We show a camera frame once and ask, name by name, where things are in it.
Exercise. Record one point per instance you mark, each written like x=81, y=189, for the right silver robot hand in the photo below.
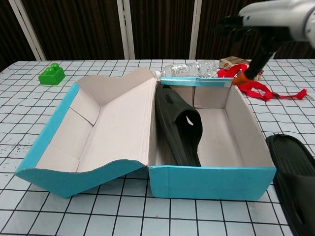
x=273, y=14

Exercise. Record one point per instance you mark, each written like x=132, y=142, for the black rubber slipper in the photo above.
x=177, y=108
x=292, y=157

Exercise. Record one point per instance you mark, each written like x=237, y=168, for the light blue cardboard shoe box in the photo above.
x=211, y=182

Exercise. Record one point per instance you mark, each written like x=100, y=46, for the gold foil snack wrapper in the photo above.
x=230, y=62

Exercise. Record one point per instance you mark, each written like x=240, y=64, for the clear plastic water bottle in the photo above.
x=192, y=68

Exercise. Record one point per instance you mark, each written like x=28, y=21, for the green toy building block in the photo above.
x=51, y=77

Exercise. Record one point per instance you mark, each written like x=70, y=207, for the white black grid tablecloth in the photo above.
x=137, y=216

